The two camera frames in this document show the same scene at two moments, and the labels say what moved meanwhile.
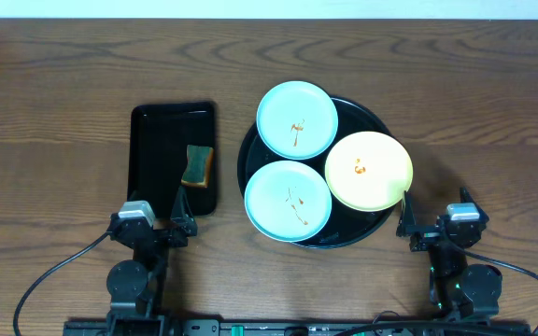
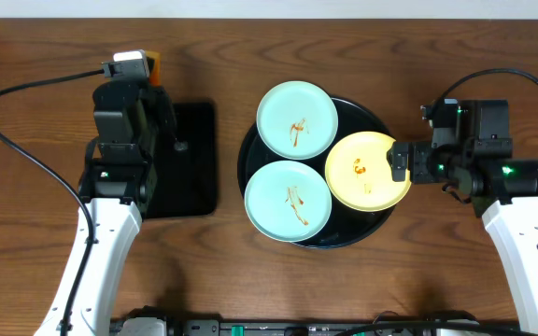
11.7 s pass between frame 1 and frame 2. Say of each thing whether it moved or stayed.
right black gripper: moved
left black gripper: moved
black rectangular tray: stayed
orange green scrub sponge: moved
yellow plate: stayed
